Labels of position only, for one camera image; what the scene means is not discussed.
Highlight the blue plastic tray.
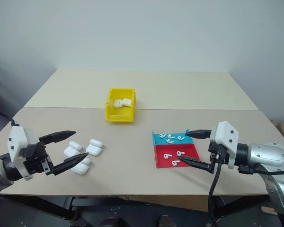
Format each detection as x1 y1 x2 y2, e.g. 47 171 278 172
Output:
151 128 195 146

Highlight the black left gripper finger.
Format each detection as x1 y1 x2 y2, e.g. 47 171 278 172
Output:
38 130 77 145
50 152 89 176

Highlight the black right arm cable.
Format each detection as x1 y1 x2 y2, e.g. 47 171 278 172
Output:
238 164 284 176

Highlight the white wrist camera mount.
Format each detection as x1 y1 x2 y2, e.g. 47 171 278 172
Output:
209 121 240 170
6 125 37 181

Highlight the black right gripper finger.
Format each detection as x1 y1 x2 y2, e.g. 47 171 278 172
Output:
177 155 215 175
185 128 213 140

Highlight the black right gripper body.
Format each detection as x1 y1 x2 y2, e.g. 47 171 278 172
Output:
208 141 229 166

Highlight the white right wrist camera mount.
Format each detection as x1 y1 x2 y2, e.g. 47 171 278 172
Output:
209 121 240 170

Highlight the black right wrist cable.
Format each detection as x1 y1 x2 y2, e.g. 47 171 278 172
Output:
207 145 224 227

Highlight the dark rounded shape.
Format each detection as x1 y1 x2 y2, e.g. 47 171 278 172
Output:
157 214 178 227

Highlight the yellow plastic bin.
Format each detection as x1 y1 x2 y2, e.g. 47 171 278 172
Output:
105 87 136 124

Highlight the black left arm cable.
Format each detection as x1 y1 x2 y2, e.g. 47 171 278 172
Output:
0 109 21 128

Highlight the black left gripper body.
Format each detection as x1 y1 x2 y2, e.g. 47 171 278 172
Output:
23 140 55 176

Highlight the black table frame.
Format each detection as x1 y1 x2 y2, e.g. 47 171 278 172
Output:
0 194 275 227

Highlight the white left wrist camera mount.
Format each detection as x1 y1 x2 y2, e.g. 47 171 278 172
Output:
6 125 37 181

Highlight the red plastic tray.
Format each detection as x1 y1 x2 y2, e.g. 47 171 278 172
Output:
154 143 201 169

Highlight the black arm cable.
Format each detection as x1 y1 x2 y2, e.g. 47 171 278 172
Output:
0 109 21 128
238 164 284 176

